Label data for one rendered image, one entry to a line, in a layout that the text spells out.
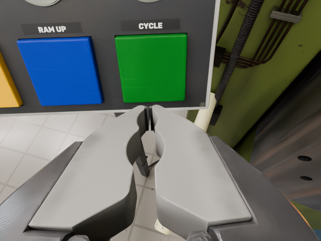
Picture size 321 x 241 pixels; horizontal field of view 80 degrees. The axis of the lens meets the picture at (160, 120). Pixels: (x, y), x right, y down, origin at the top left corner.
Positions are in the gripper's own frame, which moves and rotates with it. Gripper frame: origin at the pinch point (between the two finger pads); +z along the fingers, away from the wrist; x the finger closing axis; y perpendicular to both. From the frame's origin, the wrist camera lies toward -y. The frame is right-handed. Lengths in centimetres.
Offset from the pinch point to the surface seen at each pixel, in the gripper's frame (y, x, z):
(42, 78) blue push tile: 1.1, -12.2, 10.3
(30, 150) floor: 73, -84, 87
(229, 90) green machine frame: 19, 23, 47
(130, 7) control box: -5.4, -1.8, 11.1
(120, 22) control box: -4.1, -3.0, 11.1
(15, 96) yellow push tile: 3.2, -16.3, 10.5
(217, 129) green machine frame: 43, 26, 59
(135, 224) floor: 95, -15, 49
